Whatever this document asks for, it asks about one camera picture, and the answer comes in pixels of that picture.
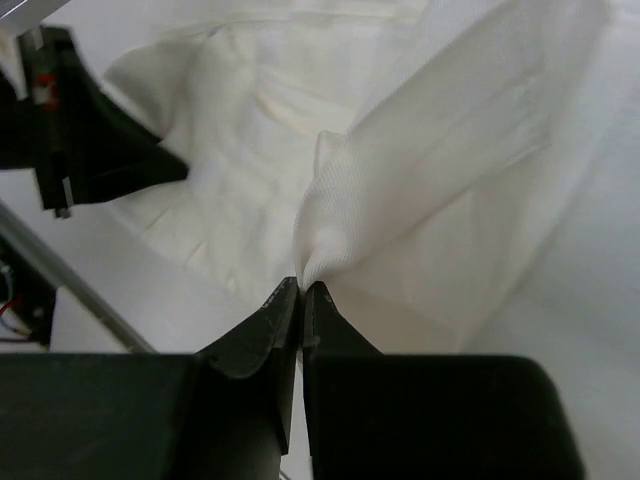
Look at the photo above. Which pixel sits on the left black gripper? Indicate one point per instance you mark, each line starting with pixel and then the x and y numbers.
pixel 84 148

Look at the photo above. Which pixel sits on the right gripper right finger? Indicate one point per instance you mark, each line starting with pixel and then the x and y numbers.
pixel 372 415

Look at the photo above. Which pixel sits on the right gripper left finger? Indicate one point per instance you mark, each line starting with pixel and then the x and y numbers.
pixel 223 412

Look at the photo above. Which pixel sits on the white skirt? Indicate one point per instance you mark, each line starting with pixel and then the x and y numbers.
pixel 414 156

